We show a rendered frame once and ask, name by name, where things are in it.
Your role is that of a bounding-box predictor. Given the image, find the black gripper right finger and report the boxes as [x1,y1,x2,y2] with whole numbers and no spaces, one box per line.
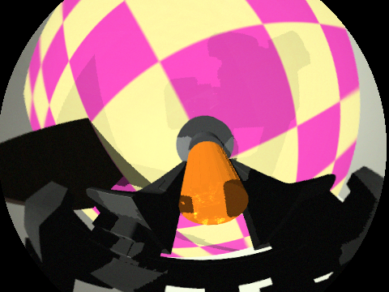
[228,159,337,251]

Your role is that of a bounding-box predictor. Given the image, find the grey stepped pedestal with shaft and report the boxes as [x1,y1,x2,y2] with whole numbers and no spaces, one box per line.
[175,116,234,161]

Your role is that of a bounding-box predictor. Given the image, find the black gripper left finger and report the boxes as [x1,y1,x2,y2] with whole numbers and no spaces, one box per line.
[87,161,187,255]

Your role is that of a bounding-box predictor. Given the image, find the orange knob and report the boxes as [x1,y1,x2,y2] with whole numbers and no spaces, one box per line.
[178,142,249,225]

